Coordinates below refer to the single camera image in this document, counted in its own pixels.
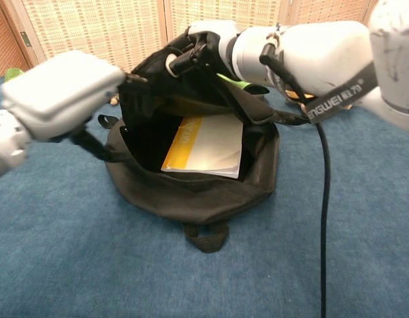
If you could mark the green drink can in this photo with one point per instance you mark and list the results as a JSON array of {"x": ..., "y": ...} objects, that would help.
[{"x": 14, "y": 74}]

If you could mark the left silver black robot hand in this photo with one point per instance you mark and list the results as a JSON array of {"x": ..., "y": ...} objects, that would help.
[{"x": 59, "y": 92}]

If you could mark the green microfibre cloth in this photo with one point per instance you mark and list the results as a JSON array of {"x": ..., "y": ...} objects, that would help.
[{"x": 234, "y": 82}]

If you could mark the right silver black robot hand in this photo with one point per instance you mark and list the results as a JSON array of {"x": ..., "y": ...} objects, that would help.
[{"x": 221, "y": 33}]

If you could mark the black backpack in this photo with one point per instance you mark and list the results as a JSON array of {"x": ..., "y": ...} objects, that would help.
[{"x": 191, "y": 198}]

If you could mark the yellow plush toy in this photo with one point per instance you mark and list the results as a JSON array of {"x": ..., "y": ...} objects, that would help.
[{"x": 298, "y": 95}]

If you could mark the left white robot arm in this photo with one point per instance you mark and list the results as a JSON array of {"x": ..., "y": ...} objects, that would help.
[{"x": 6, "y": 145}]

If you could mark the blue felt table cover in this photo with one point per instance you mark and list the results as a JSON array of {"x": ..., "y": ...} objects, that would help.
[{"x": 92, "y": 248}]

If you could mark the black screen hinge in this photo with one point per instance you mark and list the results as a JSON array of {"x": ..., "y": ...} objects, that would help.
[{"x": 24, "y": 37}]

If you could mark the yellow white notebook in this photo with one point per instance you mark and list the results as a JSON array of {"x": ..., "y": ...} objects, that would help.
[{"x": 217, "y": 145}]

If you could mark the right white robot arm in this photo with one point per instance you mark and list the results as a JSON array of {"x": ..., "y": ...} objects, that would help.
[{"x": 323, "y": 49}]

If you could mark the woven folding screen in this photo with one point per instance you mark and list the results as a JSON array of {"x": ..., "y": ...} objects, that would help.
[{"x": 108, "y": 30}]

